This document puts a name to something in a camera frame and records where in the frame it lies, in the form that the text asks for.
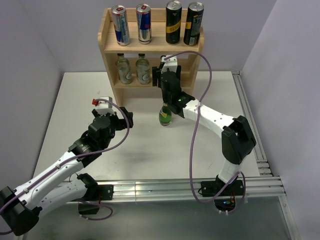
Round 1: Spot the clear glass bottle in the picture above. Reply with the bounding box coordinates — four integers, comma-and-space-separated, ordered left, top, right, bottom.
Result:
135, 53, 151, 85
116, 53, 132, 85

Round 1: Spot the clear glass bottle front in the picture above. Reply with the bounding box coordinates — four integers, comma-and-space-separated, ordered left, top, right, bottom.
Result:
116, 53, 132, 85

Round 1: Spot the red blue silver can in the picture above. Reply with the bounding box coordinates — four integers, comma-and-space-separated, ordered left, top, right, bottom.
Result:
136, 3, 152, 44

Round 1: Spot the silver blue white can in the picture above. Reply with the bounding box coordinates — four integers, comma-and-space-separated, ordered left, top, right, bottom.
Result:
111, 5, 130, 46

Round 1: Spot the green glass bottle front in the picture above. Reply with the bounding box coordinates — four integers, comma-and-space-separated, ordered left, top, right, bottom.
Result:
159, 55, 166, 68

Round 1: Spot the green glass bottle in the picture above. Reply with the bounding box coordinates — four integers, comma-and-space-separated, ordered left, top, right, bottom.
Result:
159, 55, 166, 68
158, 103, 172, 126

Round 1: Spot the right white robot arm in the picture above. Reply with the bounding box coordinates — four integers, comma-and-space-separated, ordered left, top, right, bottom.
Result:
152, 66, 257, 195

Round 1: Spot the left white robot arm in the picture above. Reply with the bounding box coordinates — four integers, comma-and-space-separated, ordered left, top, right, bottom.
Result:
0, 107, 134, 236

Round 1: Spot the wooden two-tier shelf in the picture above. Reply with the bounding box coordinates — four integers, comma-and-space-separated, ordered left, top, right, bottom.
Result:
97, 8, 205, 105

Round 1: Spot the green glass bottle rear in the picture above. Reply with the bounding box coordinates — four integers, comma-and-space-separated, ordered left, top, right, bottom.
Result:
158, 103, 172, 126

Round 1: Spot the black can yellow label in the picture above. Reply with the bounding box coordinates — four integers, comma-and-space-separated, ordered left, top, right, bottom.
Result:
183, 2, 204, 46

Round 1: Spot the black can yellow band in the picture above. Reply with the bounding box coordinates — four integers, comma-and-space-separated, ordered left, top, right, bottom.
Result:
165, 0, 182, 45

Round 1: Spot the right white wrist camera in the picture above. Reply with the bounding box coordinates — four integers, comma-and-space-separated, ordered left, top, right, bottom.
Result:
159, 55, 178, 74

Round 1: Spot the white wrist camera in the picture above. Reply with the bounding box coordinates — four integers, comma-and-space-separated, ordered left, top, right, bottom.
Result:
92, 96, 116, 118
159, 55, 178, 74

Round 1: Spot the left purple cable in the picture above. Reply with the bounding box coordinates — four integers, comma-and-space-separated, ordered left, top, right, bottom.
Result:
0, 98, 131, 236

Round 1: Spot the purple cable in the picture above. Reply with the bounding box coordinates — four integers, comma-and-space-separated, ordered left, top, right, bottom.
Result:
0, 98, 131, 236
166, 51, 247, 214

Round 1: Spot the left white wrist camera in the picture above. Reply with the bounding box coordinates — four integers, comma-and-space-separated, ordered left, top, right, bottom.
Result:
92, 96, 116, 118

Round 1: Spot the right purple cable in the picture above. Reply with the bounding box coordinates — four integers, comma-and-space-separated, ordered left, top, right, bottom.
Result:
166, 51, 247, 214

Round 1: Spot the aluminium side rail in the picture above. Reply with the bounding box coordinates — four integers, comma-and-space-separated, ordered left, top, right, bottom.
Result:
231, 70, 287, 196

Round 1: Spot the aluminium front rail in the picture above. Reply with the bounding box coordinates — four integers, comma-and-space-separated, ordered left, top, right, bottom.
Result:
23, 174, 287, 205

